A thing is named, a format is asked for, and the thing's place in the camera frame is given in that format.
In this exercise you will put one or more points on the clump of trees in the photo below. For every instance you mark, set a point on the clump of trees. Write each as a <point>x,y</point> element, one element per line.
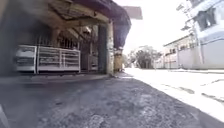
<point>143,56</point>

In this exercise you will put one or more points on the grey asphalt road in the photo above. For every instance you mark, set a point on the grey asphalt road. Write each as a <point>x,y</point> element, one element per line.
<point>126,103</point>

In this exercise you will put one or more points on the open-fronted shop building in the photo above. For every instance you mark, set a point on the open-fronted shop building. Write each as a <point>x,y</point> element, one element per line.
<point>80,33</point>

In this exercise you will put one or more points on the yellow low building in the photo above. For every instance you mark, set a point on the yellow low building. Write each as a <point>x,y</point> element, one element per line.
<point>175,51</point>

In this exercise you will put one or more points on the white building with wall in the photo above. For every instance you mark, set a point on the white building with wall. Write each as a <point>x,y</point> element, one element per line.
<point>208,36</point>

